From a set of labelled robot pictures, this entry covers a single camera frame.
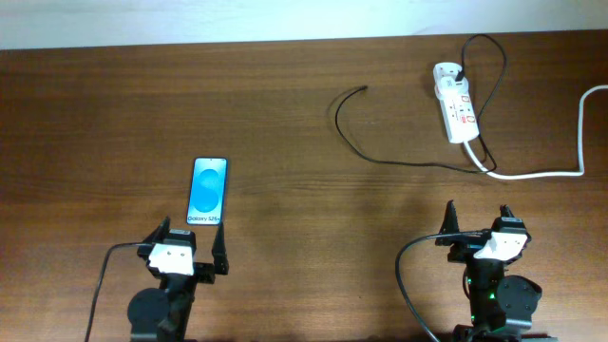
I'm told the white power strip cord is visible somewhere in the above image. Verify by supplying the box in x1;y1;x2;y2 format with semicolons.
461;84;608;181

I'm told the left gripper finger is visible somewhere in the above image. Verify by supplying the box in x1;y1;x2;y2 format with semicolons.
212;222;229;275
142;217;171;244

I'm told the blue Galaxy smartphone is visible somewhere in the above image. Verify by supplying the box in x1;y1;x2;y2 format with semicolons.
186;157;228;225

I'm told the black charger cable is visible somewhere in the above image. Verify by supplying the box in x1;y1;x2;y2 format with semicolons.
333;33;508;175

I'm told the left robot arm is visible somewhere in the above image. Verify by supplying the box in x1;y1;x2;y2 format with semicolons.
127;218;229;341

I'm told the white charger plug adapter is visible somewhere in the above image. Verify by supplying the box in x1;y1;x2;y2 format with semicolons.
434;76;469;100

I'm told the white power strip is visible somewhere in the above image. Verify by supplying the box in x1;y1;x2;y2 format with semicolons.
432;62;479;144

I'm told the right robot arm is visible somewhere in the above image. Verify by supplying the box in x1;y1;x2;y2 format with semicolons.
435;200;542;341

